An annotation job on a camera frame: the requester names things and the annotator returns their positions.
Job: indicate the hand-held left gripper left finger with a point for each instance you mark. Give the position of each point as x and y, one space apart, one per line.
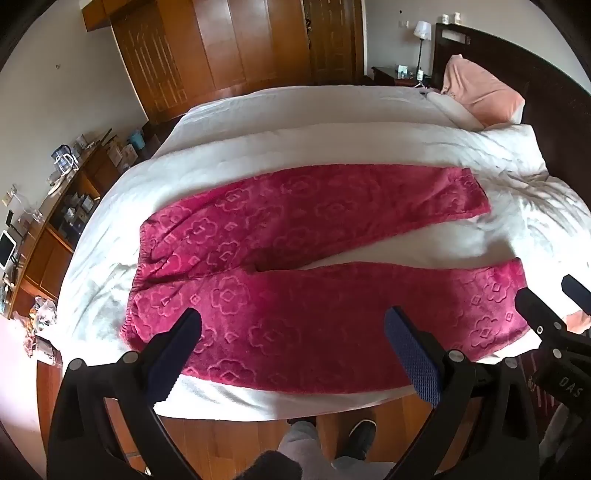
178 344

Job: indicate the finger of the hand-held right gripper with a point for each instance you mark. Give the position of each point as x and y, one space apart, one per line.
538 318
577 290

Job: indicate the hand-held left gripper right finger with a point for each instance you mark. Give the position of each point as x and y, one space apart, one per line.
411 350

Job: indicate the magenta fleece flower-pattern pants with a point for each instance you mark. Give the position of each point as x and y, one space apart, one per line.
295 295

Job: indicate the person's black shoe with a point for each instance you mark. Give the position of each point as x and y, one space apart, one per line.
361 438

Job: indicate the pile of plastic bags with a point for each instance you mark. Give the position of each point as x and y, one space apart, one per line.
39 323

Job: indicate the person's grey trousers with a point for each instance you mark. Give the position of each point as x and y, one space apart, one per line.
300 443

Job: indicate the dark fuzzy cloth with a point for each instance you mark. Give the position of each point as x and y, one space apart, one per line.
274 467

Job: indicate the wooden sideboard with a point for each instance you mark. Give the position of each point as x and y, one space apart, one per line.
51 240

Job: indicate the white tablet screen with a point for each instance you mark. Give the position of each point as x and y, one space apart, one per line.
7 251

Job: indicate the white pillow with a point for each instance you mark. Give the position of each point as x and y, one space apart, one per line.
455 113

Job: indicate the clear glass kettle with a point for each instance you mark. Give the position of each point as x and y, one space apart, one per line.
63 159

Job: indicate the pink pillow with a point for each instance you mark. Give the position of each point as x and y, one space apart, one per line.
480 92

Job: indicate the dark wooden headboard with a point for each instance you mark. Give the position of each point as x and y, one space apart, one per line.
545 69

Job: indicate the white bed quilt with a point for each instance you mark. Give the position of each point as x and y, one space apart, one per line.
295 124

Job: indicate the dark wooden nightstand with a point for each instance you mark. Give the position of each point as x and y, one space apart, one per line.
392 76

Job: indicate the white shade table lamp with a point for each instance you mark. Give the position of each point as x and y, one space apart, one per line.
421 32

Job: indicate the brown wooden wardrobe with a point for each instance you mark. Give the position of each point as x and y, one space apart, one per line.
231 46

